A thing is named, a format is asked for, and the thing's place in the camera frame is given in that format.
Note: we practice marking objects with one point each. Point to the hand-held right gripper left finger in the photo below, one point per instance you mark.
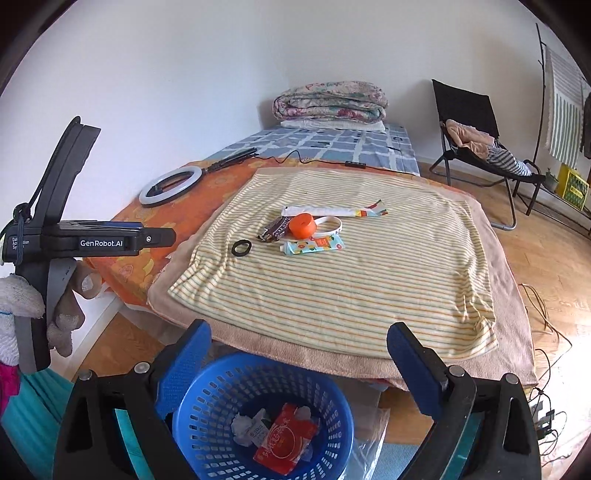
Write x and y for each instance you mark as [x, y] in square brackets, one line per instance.
[184, 364]

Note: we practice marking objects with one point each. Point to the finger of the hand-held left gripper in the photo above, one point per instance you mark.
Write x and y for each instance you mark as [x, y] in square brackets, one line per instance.
[159, 239]

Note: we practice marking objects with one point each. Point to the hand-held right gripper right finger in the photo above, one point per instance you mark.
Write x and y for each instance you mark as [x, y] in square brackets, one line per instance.
[413, 369]

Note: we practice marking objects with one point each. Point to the person's left hand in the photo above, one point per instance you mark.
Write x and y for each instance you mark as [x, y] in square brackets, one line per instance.
[18, 300]

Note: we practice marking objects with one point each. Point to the blue plastic basket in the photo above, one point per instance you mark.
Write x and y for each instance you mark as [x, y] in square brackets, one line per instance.
[207, 392]

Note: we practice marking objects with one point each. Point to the orange floral bedsheet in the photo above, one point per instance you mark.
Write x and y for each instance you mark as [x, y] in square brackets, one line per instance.
[138, 272]

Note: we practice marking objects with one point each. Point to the crumpled white paper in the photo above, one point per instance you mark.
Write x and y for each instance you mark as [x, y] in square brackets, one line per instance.
[247, 427]

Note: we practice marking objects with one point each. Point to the blue floor mat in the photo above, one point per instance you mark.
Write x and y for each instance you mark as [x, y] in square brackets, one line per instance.
[397, 461]

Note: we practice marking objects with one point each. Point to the clear plastic bag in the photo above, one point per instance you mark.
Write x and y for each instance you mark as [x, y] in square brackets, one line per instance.
[369, 452]

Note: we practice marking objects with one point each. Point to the brown candy wrapper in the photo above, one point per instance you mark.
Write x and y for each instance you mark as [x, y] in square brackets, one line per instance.
[277, 227]

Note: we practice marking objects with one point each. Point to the striped yellow towel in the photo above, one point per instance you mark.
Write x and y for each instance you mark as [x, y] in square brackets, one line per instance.
[323, 286]

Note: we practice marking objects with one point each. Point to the red snack packet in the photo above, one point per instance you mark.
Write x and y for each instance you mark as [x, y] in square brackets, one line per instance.
[284, 438]

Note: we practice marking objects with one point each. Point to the beige towel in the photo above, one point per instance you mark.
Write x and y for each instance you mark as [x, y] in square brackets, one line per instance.
[508, 286]

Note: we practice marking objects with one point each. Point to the power strip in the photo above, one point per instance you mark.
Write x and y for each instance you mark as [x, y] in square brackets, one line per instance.
[542, 415]

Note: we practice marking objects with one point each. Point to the colourful snack wrapper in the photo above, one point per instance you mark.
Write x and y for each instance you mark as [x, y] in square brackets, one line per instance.
[314, 243]

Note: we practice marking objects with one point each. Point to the teal cloth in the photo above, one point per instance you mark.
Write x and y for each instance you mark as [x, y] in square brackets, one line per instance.
[32, 415]

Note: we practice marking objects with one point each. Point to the long white wrapper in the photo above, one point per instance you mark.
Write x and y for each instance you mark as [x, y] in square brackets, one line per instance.
[323, 210]

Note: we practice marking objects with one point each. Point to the white wristband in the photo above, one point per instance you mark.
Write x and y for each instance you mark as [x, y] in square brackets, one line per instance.
[332, 218]

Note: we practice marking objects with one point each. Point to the blue checked bedsheet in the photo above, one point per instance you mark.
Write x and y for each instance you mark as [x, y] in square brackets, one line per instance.
[332, 143]

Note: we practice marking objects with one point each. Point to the folded floral quilt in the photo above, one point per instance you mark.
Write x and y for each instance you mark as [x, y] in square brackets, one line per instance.
[328, 104]

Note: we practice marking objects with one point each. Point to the striped garment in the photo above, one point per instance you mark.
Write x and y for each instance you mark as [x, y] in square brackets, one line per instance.
[505, 161]

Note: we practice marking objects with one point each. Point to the small potted plant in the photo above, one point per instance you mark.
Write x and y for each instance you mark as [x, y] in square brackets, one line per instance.
[550, 177]

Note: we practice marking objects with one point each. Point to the pink garment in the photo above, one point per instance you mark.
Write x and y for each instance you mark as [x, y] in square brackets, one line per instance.
[471, 138]

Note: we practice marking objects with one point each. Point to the yellow plastic crate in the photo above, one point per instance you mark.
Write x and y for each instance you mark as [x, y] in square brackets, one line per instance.
[572, 187]

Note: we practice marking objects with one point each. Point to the black folding chair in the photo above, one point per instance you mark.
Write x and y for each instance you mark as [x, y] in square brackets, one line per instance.
[461, 104]

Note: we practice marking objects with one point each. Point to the hanging striped towel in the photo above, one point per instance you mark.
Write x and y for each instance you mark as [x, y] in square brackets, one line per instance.
[565, 115]

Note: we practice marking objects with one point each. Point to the black clothes rack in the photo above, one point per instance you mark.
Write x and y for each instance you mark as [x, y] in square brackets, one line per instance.
[541, 92]

